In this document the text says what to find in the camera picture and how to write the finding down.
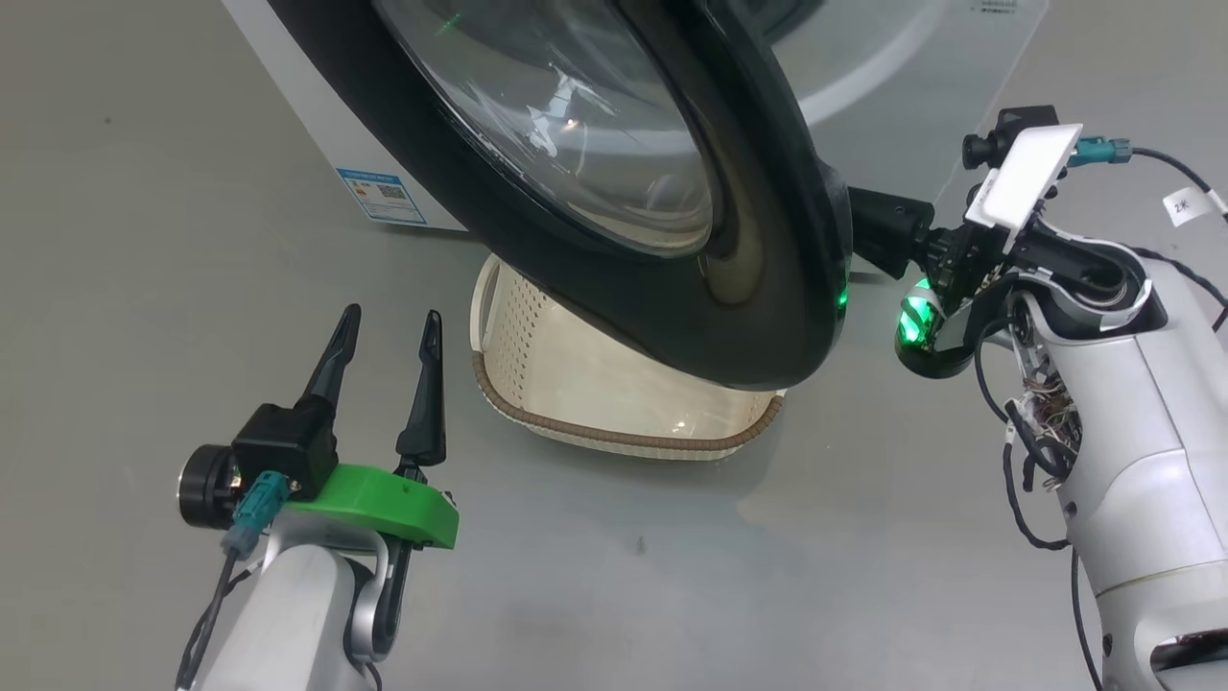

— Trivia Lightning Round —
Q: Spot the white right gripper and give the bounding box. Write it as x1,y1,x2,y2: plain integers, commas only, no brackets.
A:
849,124,1084,299

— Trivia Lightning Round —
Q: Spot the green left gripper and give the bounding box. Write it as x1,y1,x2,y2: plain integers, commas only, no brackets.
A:
286,304,461,551

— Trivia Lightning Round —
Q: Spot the black round glass washer door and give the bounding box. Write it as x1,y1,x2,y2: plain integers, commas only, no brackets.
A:
267,0,855,393

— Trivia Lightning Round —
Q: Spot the white front-load washing machine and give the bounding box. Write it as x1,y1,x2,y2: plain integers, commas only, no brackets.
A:
221,0,1051,284

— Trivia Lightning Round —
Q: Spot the cream perforated laundry basket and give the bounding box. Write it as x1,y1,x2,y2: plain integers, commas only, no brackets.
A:
469,253,788,463

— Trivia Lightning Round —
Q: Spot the blue energy label sticker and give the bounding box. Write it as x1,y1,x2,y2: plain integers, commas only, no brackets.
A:
336,168,429,227

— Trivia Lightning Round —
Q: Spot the left camera cable teal plug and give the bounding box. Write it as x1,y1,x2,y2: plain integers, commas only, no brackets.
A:
176,469,291,691

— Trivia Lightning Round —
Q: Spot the black right arm cable loop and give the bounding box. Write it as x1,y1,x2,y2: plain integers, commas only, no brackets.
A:
973,317,1104,691

